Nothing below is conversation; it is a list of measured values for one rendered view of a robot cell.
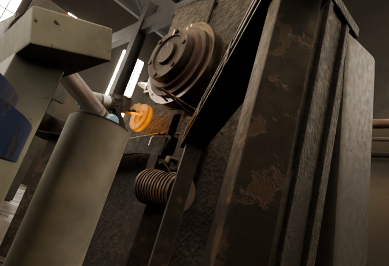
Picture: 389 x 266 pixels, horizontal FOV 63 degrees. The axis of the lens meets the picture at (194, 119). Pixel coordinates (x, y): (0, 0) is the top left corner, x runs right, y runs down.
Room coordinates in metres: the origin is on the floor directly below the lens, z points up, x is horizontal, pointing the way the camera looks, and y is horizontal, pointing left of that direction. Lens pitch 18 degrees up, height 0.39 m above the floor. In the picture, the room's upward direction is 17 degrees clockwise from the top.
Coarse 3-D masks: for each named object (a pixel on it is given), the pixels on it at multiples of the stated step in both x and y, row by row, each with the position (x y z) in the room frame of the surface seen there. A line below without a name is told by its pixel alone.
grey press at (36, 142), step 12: (36, 0) 3.15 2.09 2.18; (48, 0) 3.22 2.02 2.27; (24, 12) 3.19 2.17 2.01; (60, 12) 3.35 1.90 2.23; (0, 24) 3.59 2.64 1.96; (12, 24) 3.15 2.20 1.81; (0, 36) 3.43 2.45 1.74; (60, 84) 3.62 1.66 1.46; (60, 96) 3.67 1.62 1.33; (48, 108) 3.85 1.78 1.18; (36, 144) 3.92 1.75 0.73; (24, 156) 3.87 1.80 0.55; (24, 168) 3.91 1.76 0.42; (12, 192) 3.91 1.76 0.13
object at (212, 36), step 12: (192, 24) 1.44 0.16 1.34; (204, 24) 1.36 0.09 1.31; (216, 36) 1.33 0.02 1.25; (216, 48) 1.30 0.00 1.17; (204, 60) 1.29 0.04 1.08; (216, 60) 1.30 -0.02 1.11; (204, 72) 1.28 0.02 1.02; (192, 84) 1.31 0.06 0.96; (204, 84) 1.33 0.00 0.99; (156, 96) 1.51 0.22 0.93; (180, 96) 1.36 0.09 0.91; (192, 96) 1.38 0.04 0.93
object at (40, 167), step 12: (48, 120) 1.75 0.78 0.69; (60, 120) 1.78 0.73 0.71; (36, 132) 1.62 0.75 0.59; (48, 132) 1.56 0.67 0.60; (60, 132) 1.78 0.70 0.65; (48, 144) 1.63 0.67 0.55; (48, 156) 1.63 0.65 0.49; (36, 168) 1.64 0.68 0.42; (36, 180) 1.63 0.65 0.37; (24, 192) 1.64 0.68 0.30; (24, 204) 1.63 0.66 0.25; (12, 228) 1.63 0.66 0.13; (12, 240) 1.63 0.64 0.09; (0, 252) 1.63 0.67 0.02
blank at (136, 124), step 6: (144, 108) 1.58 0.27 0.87; (150, 108) 1.57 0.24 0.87; (144, 114) 1.57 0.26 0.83; (150, 114) 1.56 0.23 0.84; (132, 120) 1.64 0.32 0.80; (138, 120) 1.64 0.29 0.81; (144, 120) 1.55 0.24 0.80; (150, 120) 1.56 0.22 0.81; (132, 126) 1.62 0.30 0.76; (138, 126) 1.57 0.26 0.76; (144, 126) 1.57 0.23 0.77
